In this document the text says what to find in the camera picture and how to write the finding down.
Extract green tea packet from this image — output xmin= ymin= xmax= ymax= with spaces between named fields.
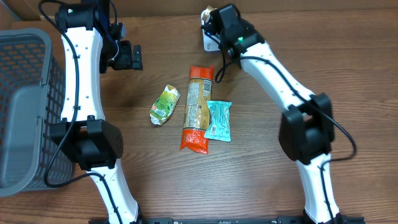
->
xmin=149 ymin=85 xmax=180 ymax=126

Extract orange spaghetti package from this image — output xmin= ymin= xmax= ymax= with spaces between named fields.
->
xmin=180 ymin=65 xmax=214 ymax=154

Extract teal wet wipes pack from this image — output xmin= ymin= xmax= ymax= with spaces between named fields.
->
xmin=205 ymin=101 xmax=232 ymax=142

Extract white cream tube gold cap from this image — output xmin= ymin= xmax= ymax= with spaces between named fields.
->
xmin=201 ymin=6 xmax=215 ymax=23

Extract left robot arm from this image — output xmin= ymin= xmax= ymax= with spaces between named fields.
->
xmin=44 ymin=1 xmax=145 ymax=223

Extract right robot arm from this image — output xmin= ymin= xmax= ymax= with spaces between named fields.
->
xmin=201 ymin=4 xmax=341 ymax=223

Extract white barcode scanner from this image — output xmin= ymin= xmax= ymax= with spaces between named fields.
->
xmin=201 ymin=20 xmax=220 ymax=52

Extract grey plastic shopping basket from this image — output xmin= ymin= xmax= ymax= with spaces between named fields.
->
xmin=1 ymin=28 xmax=65 ymax=197

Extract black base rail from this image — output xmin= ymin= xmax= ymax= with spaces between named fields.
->
xmin=88 ymin=215 xmax=366 ymax=224

